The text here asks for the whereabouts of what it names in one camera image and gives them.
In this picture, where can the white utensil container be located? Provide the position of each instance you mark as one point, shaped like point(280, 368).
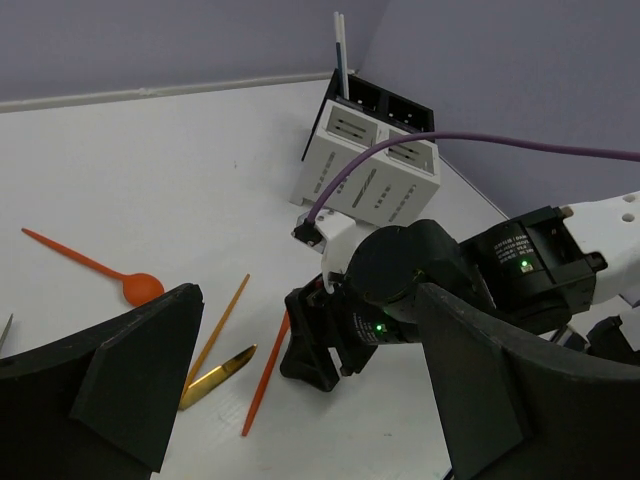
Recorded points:
point(390, 188)

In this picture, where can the orange plastic spoon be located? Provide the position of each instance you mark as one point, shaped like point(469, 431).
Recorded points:
point(137, 289)

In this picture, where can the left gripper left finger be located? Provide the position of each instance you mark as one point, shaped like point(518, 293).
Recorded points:
point(101, 403)

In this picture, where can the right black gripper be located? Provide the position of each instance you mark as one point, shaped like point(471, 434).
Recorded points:
point(335, 335)

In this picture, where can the gold chopstick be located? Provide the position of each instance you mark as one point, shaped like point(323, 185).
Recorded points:
point(214, 335)

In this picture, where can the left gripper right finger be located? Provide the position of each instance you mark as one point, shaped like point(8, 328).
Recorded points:
point(514, 406)

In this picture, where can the gold metal knife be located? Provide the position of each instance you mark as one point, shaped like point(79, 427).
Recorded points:
point(200, 388)

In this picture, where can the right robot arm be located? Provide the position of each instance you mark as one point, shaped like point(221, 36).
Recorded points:
point(535, 271)

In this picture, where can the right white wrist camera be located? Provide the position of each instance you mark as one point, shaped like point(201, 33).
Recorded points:
point(336, 237)

